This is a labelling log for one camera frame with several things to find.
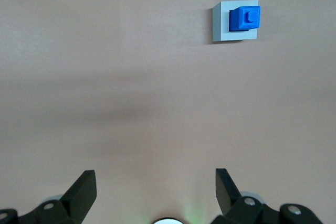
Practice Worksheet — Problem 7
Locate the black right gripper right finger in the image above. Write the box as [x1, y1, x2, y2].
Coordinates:
[209, 168, 320, 224]

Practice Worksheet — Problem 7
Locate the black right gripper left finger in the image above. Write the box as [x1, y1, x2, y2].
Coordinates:
[0, 169, 97, 224]

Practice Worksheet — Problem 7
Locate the blue plastic part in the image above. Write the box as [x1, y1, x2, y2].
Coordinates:
[228, 5, 262, 33]

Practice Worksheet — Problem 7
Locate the gray square base block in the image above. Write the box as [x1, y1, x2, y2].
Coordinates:
[211, 0, 259, 45]

